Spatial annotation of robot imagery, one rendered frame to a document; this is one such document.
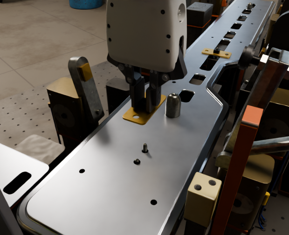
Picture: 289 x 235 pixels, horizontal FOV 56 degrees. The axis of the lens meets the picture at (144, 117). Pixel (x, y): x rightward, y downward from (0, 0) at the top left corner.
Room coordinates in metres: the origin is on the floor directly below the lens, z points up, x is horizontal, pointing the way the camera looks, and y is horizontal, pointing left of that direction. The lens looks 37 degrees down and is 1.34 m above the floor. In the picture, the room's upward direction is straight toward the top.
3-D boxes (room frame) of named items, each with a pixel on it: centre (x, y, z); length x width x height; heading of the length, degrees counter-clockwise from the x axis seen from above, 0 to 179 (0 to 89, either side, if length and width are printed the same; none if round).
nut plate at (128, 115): (0.35, 0.00, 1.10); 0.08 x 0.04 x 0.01; 153
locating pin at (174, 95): (0.46, -0.06, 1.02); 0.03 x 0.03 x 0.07
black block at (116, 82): (0.61, 0.07, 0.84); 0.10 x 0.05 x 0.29; 63
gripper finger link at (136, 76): (0.36, 0.02, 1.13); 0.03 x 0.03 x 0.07; 63
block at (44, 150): (0.37, 0.21, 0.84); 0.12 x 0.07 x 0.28; 63
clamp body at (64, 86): (0.50, 0.17, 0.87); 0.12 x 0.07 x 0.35; 63
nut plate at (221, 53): (0.76, -0.21, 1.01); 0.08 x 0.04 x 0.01; 63
